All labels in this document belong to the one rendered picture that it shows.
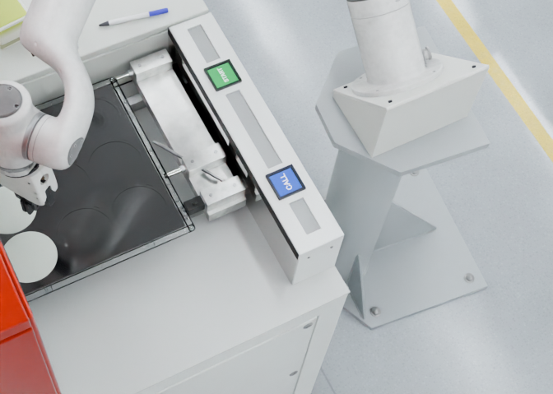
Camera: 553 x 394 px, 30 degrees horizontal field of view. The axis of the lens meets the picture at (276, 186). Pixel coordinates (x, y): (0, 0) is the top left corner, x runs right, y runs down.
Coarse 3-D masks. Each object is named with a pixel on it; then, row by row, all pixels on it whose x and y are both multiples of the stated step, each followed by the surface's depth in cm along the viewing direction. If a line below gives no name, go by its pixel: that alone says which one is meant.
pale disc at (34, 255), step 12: (12, 240) 187; (24, 240) 187; (36, 240) 188; (48, 240) 188; (12, 252) 186; (24, 252) 186; (36, 252) 186; (48, 252) 187; (12, 264) 185; (24, 264) 185; (36, 264) 185; (48, 264) 186; (24, 276) 184; (36, 276) 184
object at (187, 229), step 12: (192, 228) 191; (156, 240) 189; (168, 240) 190; (132, 252) 188; (144, 252) 188; (108, 264) 186; (72, 276) 184; (84, 276) 185; (48, 288) 183; (60, 288) 184
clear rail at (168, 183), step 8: (112, 80) 205; (120, 88) 204; (120, 96) 203; (128, 104) 202; (128, 112) 202; (136, 120) 201; (136, 128) 200; (144, 136) 199; (144, 144) 199; (152, 152) 198; (152, 160) 197; (160, 168) 196; (160, 176) 196; (168, 176) 196; (168, 184) 195; (176, 192) 194; (176, 200) 193; (184, 208) 193; (184, 216) 192; (192, 224) 191
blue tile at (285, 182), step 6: (276, 174) 190; (282, 174) 191; (288, 174) 191; (294, 174) 191; (276, 180) 190; (282, 180) 190; (288, 180) 190; (294, 180) 190; (276, 186) 189; (282, 186) 189; (288, 186) 190; (294, 186) 190; (300, 186) 190; (282, 192) 189; (288, 192) 189
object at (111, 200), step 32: (96, 96) 203; (96, 128) 200; (128, 128) 200; (96, 160) 196; (128, 160) 197; (64, 192) 193; (96, 192) 193; (128, 192) 194; (160, 192) 194; (32, 224) 189; (64, 224) 190; (96, 224) 190; (128, 224) 191; (160, 224) 191; (64, 256) 186; (96, 256) 187; (32, 288) 183
